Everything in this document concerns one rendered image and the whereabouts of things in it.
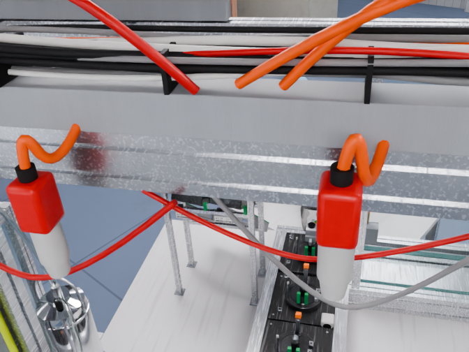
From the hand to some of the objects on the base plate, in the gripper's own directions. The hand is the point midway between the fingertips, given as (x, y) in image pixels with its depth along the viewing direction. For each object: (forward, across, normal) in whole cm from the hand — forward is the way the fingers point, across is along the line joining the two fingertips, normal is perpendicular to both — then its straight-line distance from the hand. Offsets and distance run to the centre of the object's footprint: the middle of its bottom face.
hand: (311, 228), depth 201 cm
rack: (+26, +36, -8) cm, 45 cm away
